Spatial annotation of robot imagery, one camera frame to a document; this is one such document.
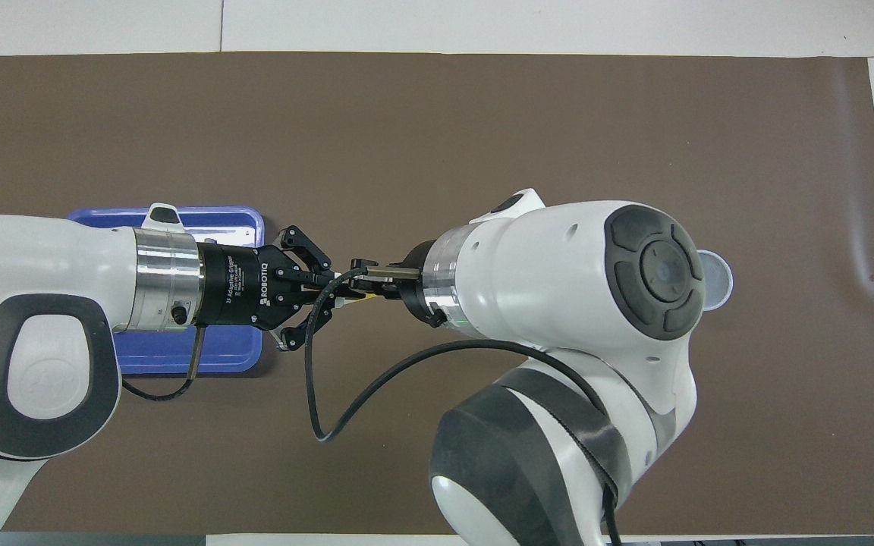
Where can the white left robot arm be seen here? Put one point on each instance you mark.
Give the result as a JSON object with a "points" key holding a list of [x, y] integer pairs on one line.
{"points": [[42, 265]]}

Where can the brown table mat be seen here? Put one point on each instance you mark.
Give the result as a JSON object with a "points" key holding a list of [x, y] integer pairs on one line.
{"points": [[437, 114]]}

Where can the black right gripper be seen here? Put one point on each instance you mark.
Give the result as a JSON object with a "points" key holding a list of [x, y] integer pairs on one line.
{"points": [[412, 292]]}

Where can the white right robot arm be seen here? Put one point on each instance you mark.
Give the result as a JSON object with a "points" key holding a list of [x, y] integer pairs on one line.
{"points": [[558, 265]]}

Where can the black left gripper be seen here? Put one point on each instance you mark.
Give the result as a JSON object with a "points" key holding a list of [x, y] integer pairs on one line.
{"points": [[243, 288]]}

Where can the translucent plastic cup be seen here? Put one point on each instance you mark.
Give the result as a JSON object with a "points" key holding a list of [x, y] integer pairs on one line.
{"points": [[719, 284]]}

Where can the blue plastic tray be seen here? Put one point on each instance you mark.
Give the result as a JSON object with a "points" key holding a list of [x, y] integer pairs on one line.
{"points": [[179, 353]]}

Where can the yellow pen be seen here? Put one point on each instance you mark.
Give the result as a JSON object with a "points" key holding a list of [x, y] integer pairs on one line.
{"points": [[367, 298]]}

